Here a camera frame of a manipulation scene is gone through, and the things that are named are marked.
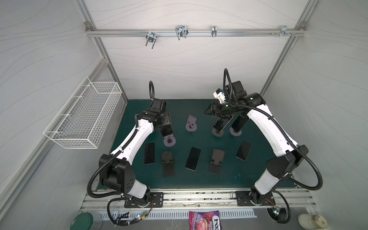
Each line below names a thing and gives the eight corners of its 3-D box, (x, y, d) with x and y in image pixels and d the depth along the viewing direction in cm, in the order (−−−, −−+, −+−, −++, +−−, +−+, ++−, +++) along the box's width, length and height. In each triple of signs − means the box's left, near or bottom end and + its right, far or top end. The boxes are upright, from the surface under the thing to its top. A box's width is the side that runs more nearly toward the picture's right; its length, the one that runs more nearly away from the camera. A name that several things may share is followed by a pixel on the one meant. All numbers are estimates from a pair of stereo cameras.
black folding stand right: (207, 171, 86) (210, 164, 76) (211, 155, 92) (214, 147, 83) (218, 175, 84) (222, 168, 75) (221, 159, 91) (225, 150, 81)
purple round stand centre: (186, 130, 103) (186, 121, 95) (189, 123, 108) (189, 114, 99) (195, 132, 102) (195, 124, 94) (197, 125, 106) (198, 117, 98)
